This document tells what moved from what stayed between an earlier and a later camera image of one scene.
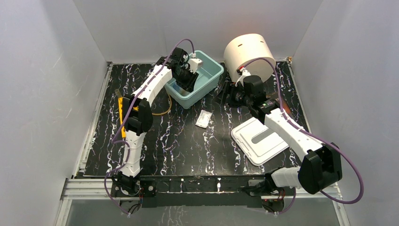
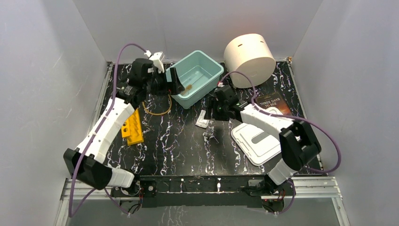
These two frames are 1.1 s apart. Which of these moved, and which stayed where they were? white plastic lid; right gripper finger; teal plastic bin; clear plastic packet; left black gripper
Moved: right gripper finger; left black gripper
Stayed: teal plastic bin; white plastic lid; clear plastic packet
